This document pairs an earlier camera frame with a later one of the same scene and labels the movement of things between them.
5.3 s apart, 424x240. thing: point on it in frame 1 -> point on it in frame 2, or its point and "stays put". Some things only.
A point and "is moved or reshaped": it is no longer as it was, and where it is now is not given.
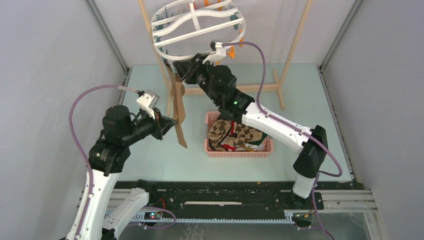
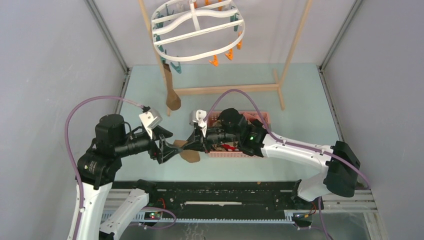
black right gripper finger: [187, 70] -> [196, 142]
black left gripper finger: [165, 123] -> [167, 151]
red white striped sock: [233, 126] is moved or reshaped
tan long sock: [180, 108] -> [189, 155]
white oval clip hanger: [180, 28] stays put
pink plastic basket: [212, 116] stays put
